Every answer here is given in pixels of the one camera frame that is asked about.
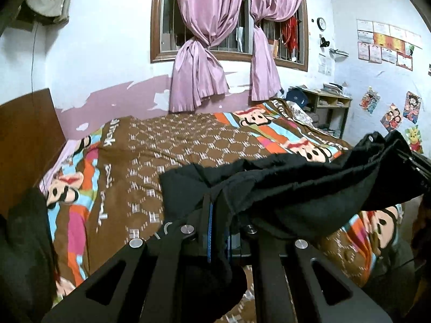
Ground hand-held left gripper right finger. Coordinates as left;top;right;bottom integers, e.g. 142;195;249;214
228;222;394;323

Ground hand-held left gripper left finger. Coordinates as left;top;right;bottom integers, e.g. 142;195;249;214
40;188;216;323

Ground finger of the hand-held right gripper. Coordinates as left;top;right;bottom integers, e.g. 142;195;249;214
398;148;431;191
365;133;388;149

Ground black jacket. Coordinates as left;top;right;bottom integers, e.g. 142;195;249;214
158;129;431;323

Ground pile of dark clothes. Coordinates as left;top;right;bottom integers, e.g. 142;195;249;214
0;187;59;323

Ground wooden shelf desk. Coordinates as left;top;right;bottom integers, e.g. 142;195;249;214
296;86;353;138

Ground stack of books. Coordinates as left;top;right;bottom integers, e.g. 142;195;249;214
320;82;351;96

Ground floral cloth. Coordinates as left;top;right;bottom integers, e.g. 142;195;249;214
290;103;319;127

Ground blue cap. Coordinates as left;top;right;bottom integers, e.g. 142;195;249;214
286;87;310;106

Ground cartoon printed blanket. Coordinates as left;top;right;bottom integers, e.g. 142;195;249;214
39;98;405;323

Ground narrow pink curtain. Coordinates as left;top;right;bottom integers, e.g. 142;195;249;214
249;0;307;102

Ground red hanging tassels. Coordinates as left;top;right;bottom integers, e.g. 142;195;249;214
281;17;300;63

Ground wide pink curtain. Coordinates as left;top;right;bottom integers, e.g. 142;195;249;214
168;0;250;113

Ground wooden headboard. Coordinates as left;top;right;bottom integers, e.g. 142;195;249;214
0;87;68;216

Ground wooden barred window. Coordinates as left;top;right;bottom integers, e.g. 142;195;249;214
150;0;310;72

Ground beige cloth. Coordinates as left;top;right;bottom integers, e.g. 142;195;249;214
25;0;73;27

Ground yellow bear wall poster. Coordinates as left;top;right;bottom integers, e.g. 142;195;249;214
406;125;424;155

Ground cartoon wall poster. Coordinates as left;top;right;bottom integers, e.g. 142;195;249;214
360;87;381;115
403;91;422;124
380;104;403;132

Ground group of wall certificates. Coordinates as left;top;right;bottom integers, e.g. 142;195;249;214
356;19;423;71

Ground black wall cable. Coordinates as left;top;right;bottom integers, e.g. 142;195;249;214
30;23;38;91

